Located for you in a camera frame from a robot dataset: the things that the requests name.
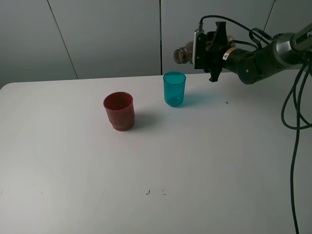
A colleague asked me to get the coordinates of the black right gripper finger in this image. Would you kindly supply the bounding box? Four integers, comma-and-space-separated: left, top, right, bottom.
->
209, 66, 223, 82
213, 21, 228, 45

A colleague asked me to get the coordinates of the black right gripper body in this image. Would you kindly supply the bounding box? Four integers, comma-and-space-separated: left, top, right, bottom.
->
207, 40, 246, 73

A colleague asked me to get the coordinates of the clear brownish plastic bottle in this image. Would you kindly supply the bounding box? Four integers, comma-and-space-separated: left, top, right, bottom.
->
173, 35, 236, 64

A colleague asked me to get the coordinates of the blue translucent plastic cup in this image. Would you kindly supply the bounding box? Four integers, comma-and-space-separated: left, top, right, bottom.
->
163, 72, 186, 107

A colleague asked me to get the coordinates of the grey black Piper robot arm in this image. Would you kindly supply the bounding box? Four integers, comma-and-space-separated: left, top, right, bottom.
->
204, 22, 312, 84

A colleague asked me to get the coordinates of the red plastic cup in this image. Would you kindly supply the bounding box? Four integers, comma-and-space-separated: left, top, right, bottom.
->
103, 92, 135, 131

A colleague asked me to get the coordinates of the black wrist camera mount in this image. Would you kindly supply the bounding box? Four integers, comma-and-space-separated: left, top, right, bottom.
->
192, 28, 207, 70

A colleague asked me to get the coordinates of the black camera cable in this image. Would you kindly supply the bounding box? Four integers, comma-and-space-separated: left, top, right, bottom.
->
197, 15, 312, 234

